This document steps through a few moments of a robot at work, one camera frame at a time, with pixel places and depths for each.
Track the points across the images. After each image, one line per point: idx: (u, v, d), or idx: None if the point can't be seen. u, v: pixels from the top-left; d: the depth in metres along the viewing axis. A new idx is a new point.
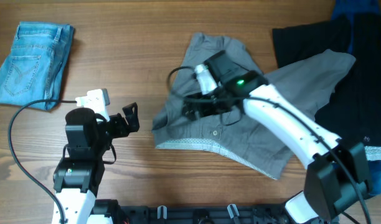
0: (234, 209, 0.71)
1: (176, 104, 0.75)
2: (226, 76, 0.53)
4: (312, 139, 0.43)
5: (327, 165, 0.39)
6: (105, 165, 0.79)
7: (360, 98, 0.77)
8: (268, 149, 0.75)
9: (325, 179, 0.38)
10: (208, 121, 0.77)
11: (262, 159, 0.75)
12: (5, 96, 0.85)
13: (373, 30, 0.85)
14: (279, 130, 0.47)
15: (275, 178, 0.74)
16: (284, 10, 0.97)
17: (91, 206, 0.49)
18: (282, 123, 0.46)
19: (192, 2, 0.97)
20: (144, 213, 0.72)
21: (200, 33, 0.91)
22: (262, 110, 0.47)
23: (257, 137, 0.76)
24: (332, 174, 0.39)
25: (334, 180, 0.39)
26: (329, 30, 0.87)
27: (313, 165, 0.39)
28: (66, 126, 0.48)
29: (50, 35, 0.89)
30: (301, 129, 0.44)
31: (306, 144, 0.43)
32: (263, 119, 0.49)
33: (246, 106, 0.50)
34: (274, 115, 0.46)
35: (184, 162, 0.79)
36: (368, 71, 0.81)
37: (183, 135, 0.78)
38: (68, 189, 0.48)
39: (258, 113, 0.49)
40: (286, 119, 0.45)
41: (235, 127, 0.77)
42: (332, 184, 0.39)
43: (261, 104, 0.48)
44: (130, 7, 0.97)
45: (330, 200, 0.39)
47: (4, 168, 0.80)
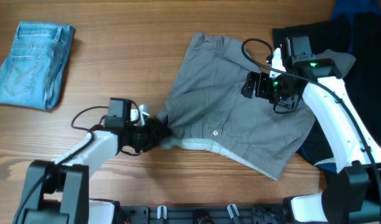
0: (234, 209, 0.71)
1: (176, 104, 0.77)
2: (299, 58, 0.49)
4: (360, 146, 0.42)
5: (363, 174, 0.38)
6: (106, 165, 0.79)
7: (360, 98, 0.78)
8: (268, 149, 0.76)
9: (355, 185, 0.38)
10: (208, 122, 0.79)
11: (263, 158, 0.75)
12: (5, 96, 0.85)
13: (375, 29, 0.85)
14: (324, 124, 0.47)
15: (275, 178, 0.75)
16: (284, 10, 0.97)
17: (111, 147, 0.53)
18: (338, 122, 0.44)
19: (192, 2, 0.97)
20: (143, 213, 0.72)
21: (200, 33, 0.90)
22: (323, 100, 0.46)
23: (257, 137, 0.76)
24: (364, 186, 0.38)
25: (363, 194, 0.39)
26: (329, 29, 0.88)
27: (350, 168, 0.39)
28: (111, 100, 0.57)
29: (50, 35, 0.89)
30: (353, 132, 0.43)
31: (352, 147, 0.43)
32: (317, 108, 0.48)
33: (305, 92, 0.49)
34: (333, 111, 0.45)
35: (183, 163, 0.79)
36: (368, 70, 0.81)
37: (184, 135, 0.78)
38: (101, 132, 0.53)
39: (314, 99, 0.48)
40: (342, 117, 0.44)
41: (238, 127, 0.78)
42: (360, 191, 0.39)
43: (324, 94, 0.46)
44: (130, 7, 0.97)
45: (348, 206, 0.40)
47: (4, 168, 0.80)
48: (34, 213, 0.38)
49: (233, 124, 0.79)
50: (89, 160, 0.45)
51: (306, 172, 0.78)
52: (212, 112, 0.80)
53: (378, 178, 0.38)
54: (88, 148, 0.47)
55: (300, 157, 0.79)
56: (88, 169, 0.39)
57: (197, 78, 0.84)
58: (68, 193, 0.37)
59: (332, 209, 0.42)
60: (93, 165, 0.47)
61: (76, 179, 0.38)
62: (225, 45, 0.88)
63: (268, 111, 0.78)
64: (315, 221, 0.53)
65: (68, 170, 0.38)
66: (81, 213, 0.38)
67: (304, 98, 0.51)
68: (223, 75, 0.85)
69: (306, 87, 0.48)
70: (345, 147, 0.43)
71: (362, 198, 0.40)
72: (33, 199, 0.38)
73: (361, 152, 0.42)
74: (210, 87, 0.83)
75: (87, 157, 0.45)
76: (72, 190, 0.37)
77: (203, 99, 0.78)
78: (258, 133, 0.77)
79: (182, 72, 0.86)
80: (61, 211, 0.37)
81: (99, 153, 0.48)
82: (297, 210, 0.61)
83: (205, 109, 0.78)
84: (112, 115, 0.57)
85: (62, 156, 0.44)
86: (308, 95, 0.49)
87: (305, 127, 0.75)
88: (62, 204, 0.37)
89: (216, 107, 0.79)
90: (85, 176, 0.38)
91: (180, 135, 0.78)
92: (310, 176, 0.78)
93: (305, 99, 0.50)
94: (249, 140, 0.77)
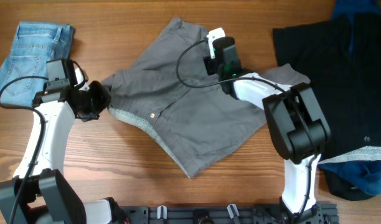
0: (234, 209, 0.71)
1: (127, 77, 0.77)
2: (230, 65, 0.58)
4: (272, 89, 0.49)
5: (277, 97, 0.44)
6: (106, 165, 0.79)
7: (362, 96, 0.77)
8: (195, 147, 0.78)
9: (276, 110, 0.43)
10: (150, 102, 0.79)
11: (185, 154, 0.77)
12: (5, 97, 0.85)
13: (373, 28, 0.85)
14: (254, 100, 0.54)
15: (190, 177, 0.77)
16: (284, 10, 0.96)
17: (67, 116, 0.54)
18: (253, 89, 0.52)
19: (192, 1, 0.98)
20: (143, 213, 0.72)
21: (179, 18, 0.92)
22: (241, 85, 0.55)
23: (188, 129, 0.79)
24: (284, 109, 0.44)
25: (287, 117, 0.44)
26: (329, 29, 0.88)
27: (267, 98, 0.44)
28: (48, 63, 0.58)
29: (50, 35, 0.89)
30: (263, 88, 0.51)
31: (266, 93, 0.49)
32: (247, 96, 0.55)
33: (237, 89, 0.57)
34: (249, 86, 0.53)
35: (169, 162, 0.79)
36: (368, 70, 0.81)
37: (124, 107, 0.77)
38: (47, 104, 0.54)
39: (243, 92, 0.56)
40: (254, 85, 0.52)
41: (178, 117, 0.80)
42: (282, 113, 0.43)
43: (243, 81, 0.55)
44: (130, 7, 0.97)
45: (283, 131, 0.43)
47: (4, 168, 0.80)
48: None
49: (174, 113, 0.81)
50: (53, 150, 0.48)
51: None
52: (160, 96, 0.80)
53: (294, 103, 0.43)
54: (43, 140, 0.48)
55: None
56: (58, 172, 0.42)
57: (159, 59, 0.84)
58: (50, 204, 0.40)
59: (282, 149, 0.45)
60: (59, 149, 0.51)
61: (52, 189, 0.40)
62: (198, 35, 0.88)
63: (216, 113, 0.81)
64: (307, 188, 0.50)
65: (40, 181, 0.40)
66: (72, 208, 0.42)
67: (239, 96, 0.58)
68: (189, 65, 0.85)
69: (235, 86, 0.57)
70: (262, 96, 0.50)
71: (292, 122, 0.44)
72: (19, 218, 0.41)
73: (274, 90, 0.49)
74: (170, 72, 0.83)
75: (50, 150, 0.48)
76: (51, 200, 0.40)
77: (153, 83, 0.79)
78: (200, 129, 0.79)
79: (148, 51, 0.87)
80: (55, 219, 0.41)
81: (58, 134, 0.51)
82: (289, 201, 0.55)
83: (151, 92, 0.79)
84: (53, 79, 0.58)
85: (24, 165, 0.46)
86: (237, 91, 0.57)
87: (241, 134, 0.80)
88: (51, 211, 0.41)
89: (165, 93, 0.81)
90: (59, 179, 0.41)
91: (125, 110, 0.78)
92: None
93: (241, 96, 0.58)
94: (183, 132, 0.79)
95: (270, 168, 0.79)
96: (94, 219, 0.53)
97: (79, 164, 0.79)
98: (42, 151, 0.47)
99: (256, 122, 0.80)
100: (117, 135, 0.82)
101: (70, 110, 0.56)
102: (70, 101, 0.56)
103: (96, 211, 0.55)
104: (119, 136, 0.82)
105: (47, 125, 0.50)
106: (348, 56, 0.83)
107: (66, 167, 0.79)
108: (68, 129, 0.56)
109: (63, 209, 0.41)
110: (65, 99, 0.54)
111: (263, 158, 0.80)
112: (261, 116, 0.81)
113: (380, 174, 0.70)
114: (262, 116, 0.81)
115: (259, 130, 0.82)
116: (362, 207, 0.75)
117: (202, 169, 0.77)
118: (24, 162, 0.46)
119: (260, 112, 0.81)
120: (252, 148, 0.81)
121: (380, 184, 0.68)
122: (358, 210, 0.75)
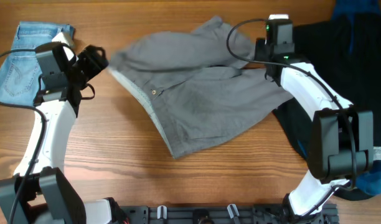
0: (234, 209, 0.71)
1: (144, 54, 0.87)
2: (280, 47, 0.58)
4: (327, 99, 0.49)
5: (332, 114, 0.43)
6: (106, 165, 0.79)
7: (361, 97, 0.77)
8: (186, 130, 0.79)
9: (325, 128, 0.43)
10: (157, 80, 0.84)
11: (175, 135, 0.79)
12: (5, 97, 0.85)
13: (373, 28, 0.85)
14: (301, 95, 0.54)
15: (174, 158, 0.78)
16: (284, 10, 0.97)
17: (68, 116, 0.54)
18: (305, 87, 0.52)
19: (192, 2, 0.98)
20: (143, 213, 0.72)
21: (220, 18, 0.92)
22: (294, 76, 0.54)
23: (183, 116, 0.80)
24: (334, 129, 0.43)
25: (335, 137, 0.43)
26: (329, 29, 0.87)
27: (319, 112, 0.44)
28: (37, 54, 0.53)
29: (50, 35, 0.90)
30: (318, 91, 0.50)
31: (322, 102, 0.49)
32: (294, 88, 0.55)
33: (283, 76, 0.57)
34: (302, 81, 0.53)
35: (169, 162, 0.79)
36: (367, 70, 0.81)
37: (132, 75, 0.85)
38: (48, 103, 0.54)
39: (289, 81, 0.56)
40: (310, 83, 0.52)
41: (176, 99, 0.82)
42: (331, 131, 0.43)
43: (296, 72, 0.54)
44: (130, 7, 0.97)
45: (325, 152, 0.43)
47: (4, 168, 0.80)
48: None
49: (174, 94, 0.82)
50: (54, 149, 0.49)
51: (305, 172, 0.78)
52: (167, 76, 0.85)
53: (348, 125, 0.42)
54: (45, 139, 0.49)
55: (300, 157, 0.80)
56: (58, 170, 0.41)
57: (178, 40, 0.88)
58: (50, 201, 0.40)
59: (315, 165, 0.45)
60: (60, 148, 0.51)
61: (52, 187, 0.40)
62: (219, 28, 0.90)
63: (215, 102, 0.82)
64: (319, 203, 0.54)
65: (40, 179, 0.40)
66: (71, 206, 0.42)
67: (283, 83, 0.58)
68: (203, 50, 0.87)
69: (282, 73, 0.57)
70: (314, 100, 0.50)
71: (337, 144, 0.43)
72: (19, 216, 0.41)
73: (330, 102, 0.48)
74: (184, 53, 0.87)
75: (50, 149, 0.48)
76: (51, 197, 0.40)
77: (164, 61, 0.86)
78: (194, 115, 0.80)
79: (164, 34, 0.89)
80: (55, 217, 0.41)
81: (59, 133, 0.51)
82: (296, 205, 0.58)
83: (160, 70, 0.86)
84: (48, 73, 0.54)
85: (25, 163, 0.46)
86: (285, 79, 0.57)
87: (236, 126, 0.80)
88: (51, 208, 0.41)
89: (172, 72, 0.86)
90: (59, 177, 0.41)
91: (130, 81, 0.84)
92: None
93: (284, 84, 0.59)
94: (177, 114, 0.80)
95: (270, 167, 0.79)
96: (93, 219, 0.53)
97: (79, 164, 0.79)
98: (42, 150, 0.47)
99: (252, 119, 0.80)
100: (118, 135, 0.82)
101: (71, 108, 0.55)
102: (70, 99, 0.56)
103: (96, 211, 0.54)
104: (120, 136, 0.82)
105: (47, 124, 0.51)
106: (348, 57, 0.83)
107: (66, 167, 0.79)
108: (69, 129, 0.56)
109: (63, 207, 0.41)
110: (66, 98, 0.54)
111: (263, 158, 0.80)
112: (258, 113, 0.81)
113: (379, 174, 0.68)
114: (259, 113, 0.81)
115: (258, 130, 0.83)
116: (362, 207, 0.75)
117: (188, 153, 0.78)
118: (25, 161, 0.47)
119: (258, 109, 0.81)
120: (252, 149, 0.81)
121: (380, 185, 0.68)
122: (358, 210, 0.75)
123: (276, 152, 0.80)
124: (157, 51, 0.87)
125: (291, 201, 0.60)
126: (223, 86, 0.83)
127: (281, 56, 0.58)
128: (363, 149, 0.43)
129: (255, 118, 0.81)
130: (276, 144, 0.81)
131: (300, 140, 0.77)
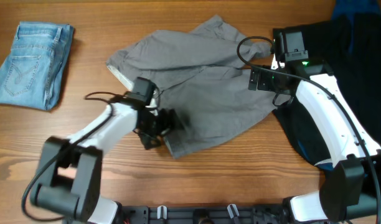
0: (234, 209, 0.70)
1: (144, 52, 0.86)
2: (292, 55, 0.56)
4: (354, 140, 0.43)
5: (358, 167, 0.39)
6: (106, 165, 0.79)
7: (362, 98, 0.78)
8: (186, 130, 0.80)
9: (351, 180, 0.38)
10: (156, 80, 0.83)
11: (176, 135, 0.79)
12: (6, 97, 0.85)
13: (373, 28, 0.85)
14: (320, 122, 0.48)
15: (175, 158, 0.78)
16: (284, 10, 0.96)
17: (128, 124, 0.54)
18: (330, 116, 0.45)
19: (192, 1, 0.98)
20: (144, 213, 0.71)
21: (220, 18, 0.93)
22: (315, 97, 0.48)
23: (183, 116, 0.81)
24: (360, 180, 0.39)
25: (359, 188, 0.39)
26: (329, 28, 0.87)
27: (345, 161, 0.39)
28: (138, 78, 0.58)
29: (50, 35, 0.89)
30: (345, 126, 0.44)
31: (345, 142, 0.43)
32: (314, 107, 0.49)
33: (301, 89, 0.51)
34: (325, 106, 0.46)
35: (169, 163, 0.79)
36: (368, 70, 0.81)
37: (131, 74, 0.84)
38: (122, 106, 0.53)
39: (308, 97, 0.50)
40: (334, 111, 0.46)
41: (176, 99, 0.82)
42: (354, 184, 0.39)
43: (317, 91, 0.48)
44: (129, 7, 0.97)
45: (345, 203, 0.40)
47: (4, 168, 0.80)
48: (47, 187, 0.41)
49: (174, 95, 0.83)
50: (107, 137, 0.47)
51: (305, 172, 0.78)
52: (167, 76, 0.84)
53: (373, 171, 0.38)
54: (104, 126, 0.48)
55: (300, 157, 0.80)
56: (101, 153, 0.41)
57: (178, 40, 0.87)
58: (79, 178, 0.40)
59: (329, 207, 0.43)
60: (110, 141, 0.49)
61: (89, 167, 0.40)
62: (220, 28, 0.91)
63: (215, 103, 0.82)
64: (320, 219, 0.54)
65: (83, 154, 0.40)
66: (92, 191, 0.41)
67: (301, 96, 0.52)
68: (203, 50, 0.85)
69: (299, 85, 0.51)
70: (335, 135, 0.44)
71: (360, 191, 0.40)
72: (47, 173, 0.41)
73: (355, 145, 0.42)
74: (183, 52, 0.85)
75: (104, 135, 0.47)
76: (85, 174, 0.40)
77: (164, 60, 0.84)
78: (193, 115, 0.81)
79: (165, 35, 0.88)
80: (73, 191, 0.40)
81: (117, 130, 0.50)
82: (297, 210, 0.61)
83: (159, 69, 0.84)
84: (134, 92, 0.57)
85: (78, 134, 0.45)
86: (302, 93, 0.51)
87: (236, 126, 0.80)
88: (75, 183, 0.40)
89: (172, 72, 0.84)
90: (98, 160, 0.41)
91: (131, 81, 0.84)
92: (310, 176, 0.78)
93: (301, 96, 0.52)
94: (177, 114, 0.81)
95: (270, 168, 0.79)
96: (101, 216, 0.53)
97: None
98: (98, 132, 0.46)
99: (252, 119, 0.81)
100: None
101: (135, 119, 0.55)
102: (137, 114, 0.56)
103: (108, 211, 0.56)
104: None
105: (112, 117, 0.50)
106: (348, 56, 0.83)
107: None
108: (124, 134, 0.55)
109: (85, 186, 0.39)
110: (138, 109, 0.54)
111: (263, 158, 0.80)
112: (258, 114, 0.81)
113: None
114: (258, 113, 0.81)
115: (258, 130, 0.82)
116: None
117: (188, 153, 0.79)
118: (79, 132, 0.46)
119: (258, 109, 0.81)
120: (252, 149, 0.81)
121: None
122: None
123: (276, 152, 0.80)
124: (157, 50, 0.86)
125: (292, 206, 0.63)
126: (223, 86, 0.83)
127: (297, 62, 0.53)
128: None
129: (255, 119, 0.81)
130: (276, 144, 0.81)
131: (300, 140, 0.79)
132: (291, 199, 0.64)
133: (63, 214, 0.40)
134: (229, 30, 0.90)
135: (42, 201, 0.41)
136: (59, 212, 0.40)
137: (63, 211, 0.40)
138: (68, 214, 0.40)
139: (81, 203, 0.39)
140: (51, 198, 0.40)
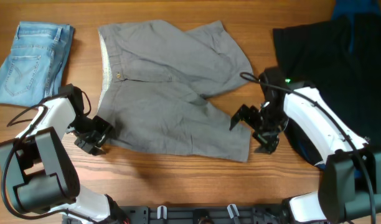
0: (234, 209, 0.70)
1: (133, 37, 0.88)
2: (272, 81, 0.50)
4: (339, 137, 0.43)
5: (348, 160, 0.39)
6: (106, 165, 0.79)
7: (362, 97, 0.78)
8: (128, 124, 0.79)
9: (341, 173, 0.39)
10: (125, 66, 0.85)
11: (120, 127, 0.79)
12: (5, 97, 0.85)
13: (373, 30, 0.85)
14: (308, 129, 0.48)
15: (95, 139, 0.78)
16: (284, 10, 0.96)
17: (67, 112, 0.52)
18: (316, 121, 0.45)
19: (192, 2, 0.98)
20: (144, 213, 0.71)
21: (220, 23, 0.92)
22: (300, 107, 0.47)
23: (132, 109, 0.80)
24: (350, 174, 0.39)
25: (353, 183, 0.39)
26: (329, 30, 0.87)
27: (333, 156, 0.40)
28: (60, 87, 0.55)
29: (50, 35, 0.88)
30: (329, 127, 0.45)
31: (332, 141, 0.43)
32: (300, 117, 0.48)
33: (286, 104, 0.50)
34: (310, 113, 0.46)
35: (167, 163, 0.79)
36: (368, 70, 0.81)
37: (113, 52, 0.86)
38: (51, 101, 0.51)
39: (294, 110, 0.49)
40: (319, 117, 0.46)
41: (132, 91, 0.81)
42: (347, 178, 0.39)
43: (301, 102, 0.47)
44: (130, 7, 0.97)
45: (342, 200, 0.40)
47: None
48: (22, 186, 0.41)
49: (132, 86, 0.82)
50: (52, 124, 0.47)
51: (305, 172, 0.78)
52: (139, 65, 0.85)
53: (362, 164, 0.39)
54: (46, 116, 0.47)
55: (300, 157, 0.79)
56: (53, 129, 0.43)
57: (170, 36, 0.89)
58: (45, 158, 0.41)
59: (328, 207, 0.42)
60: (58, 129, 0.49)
61: (47, 144, 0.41)
62: (219, 35, 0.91)
63: (164, 111, 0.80)
64: (320, 219, 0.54)
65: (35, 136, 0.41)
66: (67, 165, 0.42)
67: (287, 112, 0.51)
68: (188, 58, 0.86)
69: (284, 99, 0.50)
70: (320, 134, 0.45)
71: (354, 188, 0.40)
72: (17, 173, 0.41)
73: (342, 142, 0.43)
74: (170, 48, 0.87)
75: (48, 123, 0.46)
76: (47, 152, 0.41)
77: (147, 50, 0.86)
78: (144, 113, 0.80)
79: (162, 26, 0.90)
80: (47, 173, 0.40)
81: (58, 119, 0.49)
82: (297, 210, 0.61)
83: (138, 57, 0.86)
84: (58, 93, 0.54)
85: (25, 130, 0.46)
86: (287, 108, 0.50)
87: (184, 130, 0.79)
88: (45, 165, 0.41)
89: (147, 63, 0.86)
90: (54, 135, 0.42)
91: (108, 55, 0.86)
92: (310, 176, 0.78)
93: (287, 111, 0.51)
94: (126, 106, 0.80)
95: (270, 167, 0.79)
96: (94, 210, 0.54)
97: (78, 164, 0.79)
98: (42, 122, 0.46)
99: (205, 129, 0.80)
100: None
101: (71, 107, 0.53)
102: (72, 101, 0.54)
103: (100, 205, 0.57)
104: None
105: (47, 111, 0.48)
106: (348, 56, 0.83)
107: None
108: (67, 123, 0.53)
109: (55, 160, 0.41)
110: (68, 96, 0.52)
111: (263, 158, 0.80)
112: (221, 130, 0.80)
113: None
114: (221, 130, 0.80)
115: None
116: None
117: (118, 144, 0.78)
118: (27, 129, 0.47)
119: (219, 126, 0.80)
120: (252, 148, 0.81)
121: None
122: None
123: (276, 152, 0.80)
124: (153, 52, 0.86)
125: (292, 206, 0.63)
126: (186, 96, 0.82)
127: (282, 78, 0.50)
128: None
129: (209, 131, 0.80)
130: None
131: (300, 140, 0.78)
132: (291, 200, 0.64)
133: (51, 201, 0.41)
134: (226, 37, 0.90)
135: (26, 201, 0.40)
136: (50, 200, 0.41)
137: (51, 196, 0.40)
138: (55, 195, 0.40)
139: (62, 179, 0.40)
140: (30, 191, 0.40)
